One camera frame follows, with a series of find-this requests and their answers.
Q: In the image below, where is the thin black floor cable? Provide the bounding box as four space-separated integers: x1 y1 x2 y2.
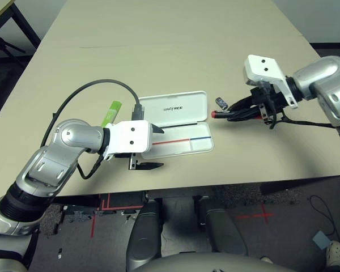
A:
308 195 337 236

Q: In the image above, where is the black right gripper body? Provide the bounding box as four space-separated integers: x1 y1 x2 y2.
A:
249 84 288 128

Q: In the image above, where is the grey robot left leg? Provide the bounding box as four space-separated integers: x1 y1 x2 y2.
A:
126 198 163 271

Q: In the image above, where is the white plastic pencil case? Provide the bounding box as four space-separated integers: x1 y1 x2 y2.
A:
138 90 215 160

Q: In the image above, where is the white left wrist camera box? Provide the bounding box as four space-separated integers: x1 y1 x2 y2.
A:
103 120 154 163

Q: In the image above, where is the grey robot right leg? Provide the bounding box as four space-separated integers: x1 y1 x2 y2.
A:
197 195 249 257

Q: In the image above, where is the grey robot torso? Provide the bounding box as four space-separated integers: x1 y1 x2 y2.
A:
133 252 297 272

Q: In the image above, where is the neighbouring table with black legs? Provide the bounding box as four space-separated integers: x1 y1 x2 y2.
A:
0 0 42 50

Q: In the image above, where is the green highlighter pen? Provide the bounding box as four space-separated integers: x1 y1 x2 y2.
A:
101 100 123 129

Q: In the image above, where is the blue grey floor pad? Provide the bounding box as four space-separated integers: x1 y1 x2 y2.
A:
312 231 331 250

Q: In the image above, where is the black tripod stand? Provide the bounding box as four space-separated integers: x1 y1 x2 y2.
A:
0 33 27 67

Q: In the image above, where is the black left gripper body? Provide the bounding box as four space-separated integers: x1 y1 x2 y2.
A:
112 152 140 171

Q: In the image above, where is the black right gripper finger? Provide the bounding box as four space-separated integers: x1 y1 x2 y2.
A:
226 111 264 122
228 95 258 113

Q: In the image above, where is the red black whiteboard marker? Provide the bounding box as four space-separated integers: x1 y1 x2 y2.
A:
211 110 233 120

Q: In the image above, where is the grey robot leg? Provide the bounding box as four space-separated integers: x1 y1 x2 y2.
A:
197 195 249 257
126 198 163 271

